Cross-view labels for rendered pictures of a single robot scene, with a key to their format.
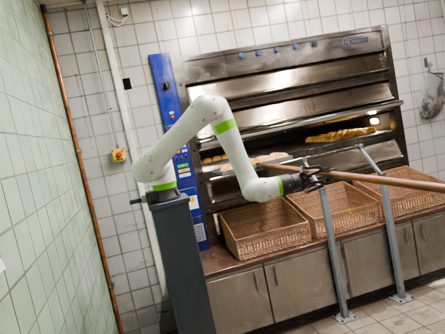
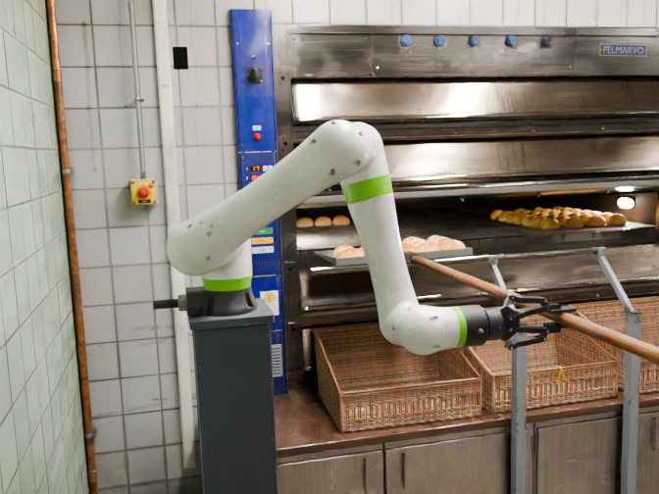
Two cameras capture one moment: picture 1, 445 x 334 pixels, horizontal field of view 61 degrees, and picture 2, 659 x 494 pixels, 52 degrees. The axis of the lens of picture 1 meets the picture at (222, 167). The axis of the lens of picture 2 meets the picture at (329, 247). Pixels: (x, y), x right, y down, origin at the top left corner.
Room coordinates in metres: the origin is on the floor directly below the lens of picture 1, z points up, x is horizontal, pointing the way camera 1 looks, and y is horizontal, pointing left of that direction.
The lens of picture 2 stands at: (0.24, 0.07, 1.60)
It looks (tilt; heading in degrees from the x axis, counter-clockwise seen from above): 8 degrees down; 359
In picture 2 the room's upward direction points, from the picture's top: 2 degrees counter-clockwise
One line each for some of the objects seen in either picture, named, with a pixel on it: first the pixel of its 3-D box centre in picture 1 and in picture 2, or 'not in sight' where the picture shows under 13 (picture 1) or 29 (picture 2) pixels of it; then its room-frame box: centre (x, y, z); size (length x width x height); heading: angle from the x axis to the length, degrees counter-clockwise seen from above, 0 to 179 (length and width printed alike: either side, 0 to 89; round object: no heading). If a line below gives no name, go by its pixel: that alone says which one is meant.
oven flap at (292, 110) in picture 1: (297, 108); (493, 158); (3.22, -0.72, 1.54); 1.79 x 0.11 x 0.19; 102
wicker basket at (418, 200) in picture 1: (398, 189); (652, 340); (3.09, -1.39, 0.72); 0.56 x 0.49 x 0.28; 102
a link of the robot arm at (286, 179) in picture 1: (284, 184); (469, 324); (1.72, -0.26, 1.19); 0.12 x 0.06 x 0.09; 13
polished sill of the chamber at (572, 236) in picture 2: (304, 152); (491, 242); (3.24, -0.71, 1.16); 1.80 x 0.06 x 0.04; 102
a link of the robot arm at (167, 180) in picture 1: (159, 170); (223, 250); (1.92, 0.31, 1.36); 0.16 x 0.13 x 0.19; 164
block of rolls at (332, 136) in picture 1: (338, 134); (555, 217); (3.77, -1.19, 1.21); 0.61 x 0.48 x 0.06; 12
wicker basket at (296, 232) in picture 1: (262, 225); (392, 370); (2.83, -0.21, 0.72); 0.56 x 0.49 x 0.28; 101
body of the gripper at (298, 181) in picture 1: (299, 181); (499, 322); (1.73, -0.33, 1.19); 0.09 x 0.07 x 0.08; 103
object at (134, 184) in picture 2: (119, 154); (143, 192); (2.86, 0.74, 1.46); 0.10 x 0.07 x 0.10; 102
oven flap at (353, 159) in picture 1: (308, 168); (493, 273); (3.22, -0.72, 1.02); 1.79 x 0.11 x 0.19; 102
